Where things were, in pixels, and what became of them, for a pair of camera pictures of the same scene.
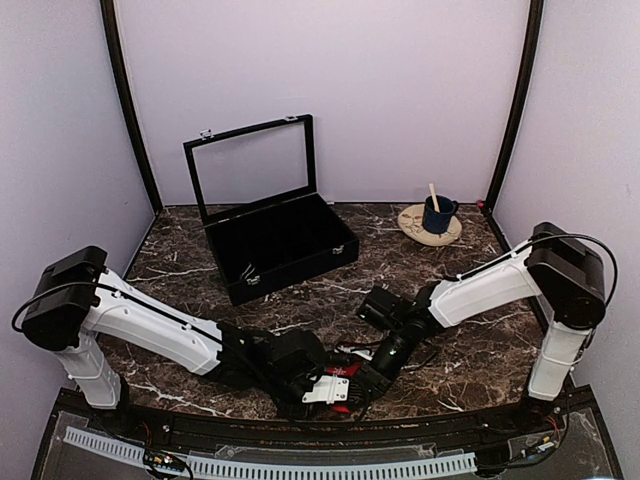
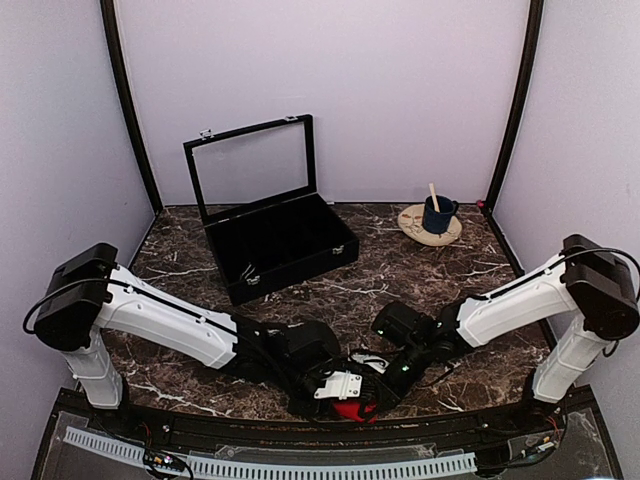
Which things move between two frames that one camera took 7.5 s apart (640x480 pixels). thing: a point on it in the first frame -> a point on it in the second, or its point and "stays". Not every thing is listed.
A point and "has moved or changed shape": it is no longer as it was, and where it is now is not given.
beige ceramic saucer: x=410 y=220 stays
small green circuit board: x=164 y=460 stays
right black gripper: x=375 y=379 -> x=390 y=395
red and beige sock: x=345 y=371 has moved or changed shape
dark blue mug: x=438 y=222 stays
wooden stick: x=434 y=197 stays
